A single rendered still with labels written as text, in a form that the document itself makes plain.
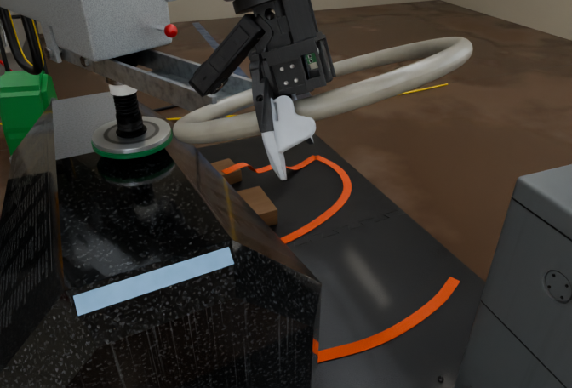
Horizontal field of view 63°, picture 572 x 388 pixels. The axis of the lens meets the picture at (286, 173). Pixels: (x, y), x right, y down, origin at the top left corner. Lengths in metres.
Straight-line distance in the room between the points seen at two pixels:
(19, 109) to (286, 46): 2.54
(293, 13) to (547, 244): 0.92
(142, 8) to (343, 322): 1.33
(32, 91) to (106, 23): 1.82
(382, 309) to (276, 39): 1.58
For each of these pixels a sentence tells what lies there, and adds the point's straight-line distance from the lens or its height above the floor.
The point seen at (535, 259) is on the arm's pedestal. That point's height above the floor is 0.68.
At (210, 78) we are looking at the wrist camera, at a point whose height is 1.27.
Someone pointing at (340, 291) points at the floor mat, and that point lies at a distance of 2.04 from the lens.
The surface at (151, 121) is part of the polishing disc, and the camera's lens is 1.44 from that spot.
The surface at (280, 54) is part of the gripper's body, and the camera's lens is 0.52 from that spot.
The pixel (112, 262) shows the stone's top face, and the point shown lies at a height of 0.82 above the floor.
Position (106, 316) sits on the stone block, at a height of 0.77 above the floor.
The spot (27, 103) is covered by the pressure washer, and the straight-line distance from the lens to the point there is 2.96.
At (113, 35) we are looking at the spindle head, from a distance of 1.18.
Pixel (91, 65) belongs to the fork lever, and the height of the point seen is 1.07.
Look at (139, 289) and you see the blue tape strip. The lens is 0.98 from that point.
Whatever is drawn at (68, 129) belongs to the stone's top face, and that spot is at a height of 0.82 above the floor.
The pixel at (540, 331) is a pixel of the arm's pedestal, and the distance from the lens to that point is 1.40.
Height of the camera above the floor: 1.46
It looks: 31 degrees down
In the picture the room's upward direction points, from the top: straight up
